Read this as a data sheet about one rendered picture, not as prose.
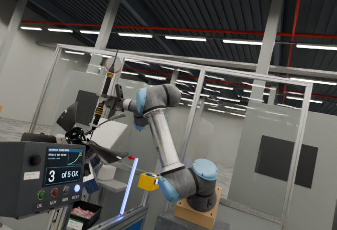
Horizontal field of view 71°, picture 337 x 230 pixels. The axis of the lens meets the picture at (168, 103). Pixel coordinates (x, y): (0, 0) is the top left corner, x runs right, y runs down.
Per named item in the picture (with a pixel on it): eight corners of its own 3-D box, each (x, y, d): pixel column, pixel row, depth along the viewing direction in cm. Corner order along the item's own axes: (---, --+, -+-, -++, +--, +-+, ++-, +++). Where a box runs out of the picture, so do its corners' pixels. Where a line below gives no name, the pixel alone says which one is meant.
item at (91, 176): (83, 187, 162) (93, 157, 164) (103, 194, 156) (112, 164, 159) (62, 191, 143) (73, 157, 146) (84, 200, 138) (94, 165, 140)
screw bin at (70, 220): (71, 210, 136) (75, 198, 137) (100, 219, 135) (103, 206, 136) (52, 224, 115) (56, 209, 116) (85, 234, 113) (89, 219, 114)
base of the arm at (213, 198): (220, 192, 122) (222, 179, 117) (211, 217, 111) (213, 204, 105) (192, 182, 128) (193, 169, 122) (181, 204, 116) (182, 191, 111)
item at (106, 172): (99, 174, 219) (102, 162, 221) (113, 179, 214) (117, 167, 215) (87, 175, 204) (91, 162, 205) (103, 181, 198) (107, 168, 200)
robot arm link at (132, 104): (144, 119, 145) (143, 106, 140) (128, 115, 148) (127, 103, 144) (150, 112, 151) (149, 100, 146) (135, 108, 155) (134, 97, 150)
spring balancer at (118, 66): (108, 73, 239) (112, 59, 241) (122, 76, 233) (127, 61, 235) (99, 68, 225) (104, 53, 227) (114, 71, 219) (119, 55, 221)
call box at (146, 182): (145, 186, 174) (149, 171, 175) (158, 190, 171) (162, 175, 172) (136, 188, 159) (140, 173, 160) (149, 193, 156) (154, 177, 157)
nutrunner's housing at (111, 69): (90, 129, 155) (110, 63, 161) (96, 130, 156) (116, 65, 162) (90, 129, 151) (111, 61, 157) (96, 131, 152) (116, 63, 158)
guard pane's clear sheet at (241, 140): (31, 133, 260) (60, 47, 273) (280, 217, 174) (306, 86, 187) (31, 133, 259) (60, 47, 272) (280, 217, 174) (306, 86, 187)
